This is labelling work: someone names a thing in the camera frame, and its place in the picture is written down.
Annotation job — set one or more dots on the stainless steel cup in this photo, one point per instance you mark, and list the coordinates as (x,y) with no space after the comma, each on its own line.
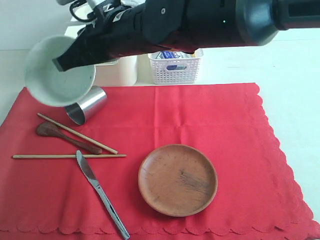
(80,111)

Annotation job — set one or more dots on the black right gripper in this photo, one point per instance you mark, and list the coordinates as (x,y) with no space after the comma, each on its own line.
(120,28)

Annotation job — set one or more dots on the pale green bowl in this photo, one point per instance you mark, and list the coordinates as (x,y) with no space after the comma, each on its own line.
(50,86)

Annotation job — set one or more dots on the stainless steel table knife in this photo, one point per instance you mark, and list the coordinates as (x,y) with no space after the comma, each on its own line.
(92,179)

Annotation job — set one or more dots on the blue white milk carton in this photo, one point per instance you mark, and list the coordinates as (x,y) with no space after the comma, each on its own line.
(174,55)

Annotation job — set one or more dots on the wooden chopstick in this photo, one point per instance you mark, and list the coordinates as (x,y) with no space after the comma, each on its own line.
(111,150)
(68,156)

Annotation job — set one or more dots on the cream plastic storage bin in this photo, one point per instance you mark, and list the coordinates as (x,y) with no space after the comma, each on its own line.
(121,72)

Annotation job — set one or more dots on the white perforated plastic basket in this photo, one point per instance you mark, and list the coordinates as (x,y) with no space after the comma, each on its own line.
(162,76)

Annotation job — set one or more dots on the red scalloped table cloth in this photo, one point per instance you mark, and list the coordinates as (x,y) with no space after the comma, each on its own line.
(50,199)

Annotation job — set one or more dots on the dark wooden spoon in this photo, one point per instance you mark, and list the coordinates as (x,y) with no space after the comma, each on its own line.
(48,129)

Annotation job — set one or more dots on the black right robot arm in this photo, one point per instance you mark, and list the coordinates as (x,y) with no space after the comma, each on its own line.
(241,23)

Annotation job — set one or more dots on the brown wooden plate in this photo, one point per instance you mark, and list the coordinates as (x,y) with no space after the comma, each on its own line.
(177,180)

